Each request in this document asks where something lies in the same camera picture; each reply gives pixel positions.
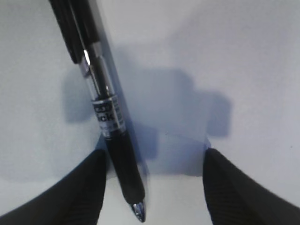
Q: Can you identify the black pen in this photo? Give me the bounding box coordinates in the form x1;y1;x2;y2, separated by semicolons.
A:
50;0;146;223

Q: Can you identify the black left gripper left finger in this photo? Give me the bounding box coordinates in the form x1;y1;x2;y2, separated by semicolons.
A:
0;150;106;225

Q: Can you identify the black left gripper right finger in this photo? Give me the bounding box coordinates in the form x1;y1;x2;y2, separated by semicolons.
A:
202;148;300;225

